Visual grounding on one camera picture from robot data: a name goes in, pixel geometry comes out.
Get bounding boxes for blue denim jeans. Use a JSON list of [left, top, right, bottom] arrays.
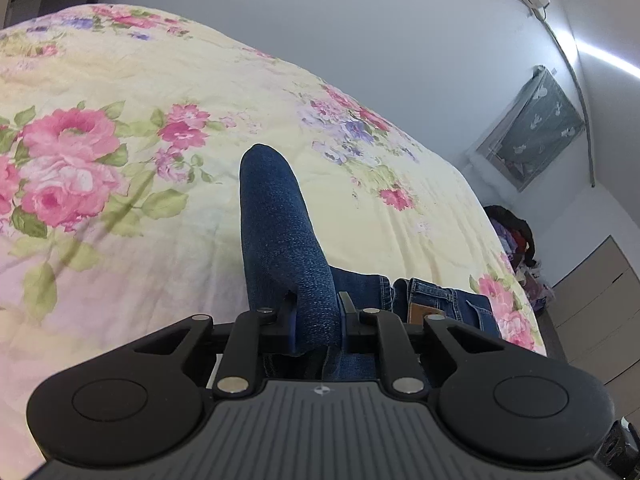
[[240, 144, 500, 382]]

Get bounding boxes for pile of mixed clothes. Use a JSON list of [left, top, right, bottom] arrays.
[[484, 205, 554, 316]]

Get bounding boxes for beige wardrobe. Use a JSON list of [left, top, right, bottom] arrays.
[[550, 236, 639, 416]]

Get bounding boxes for floral yellow bed quilt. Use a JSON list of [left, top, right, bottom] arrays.
[[1, 4, 544, 479]]

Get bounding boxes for green patterned window curtain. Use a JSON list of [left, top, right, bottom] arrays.
[[476, 65, 586, 191]]

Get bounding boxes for air conditioner pipe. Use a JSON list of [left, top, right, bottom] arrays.
[[530, 8, 597, 190]]

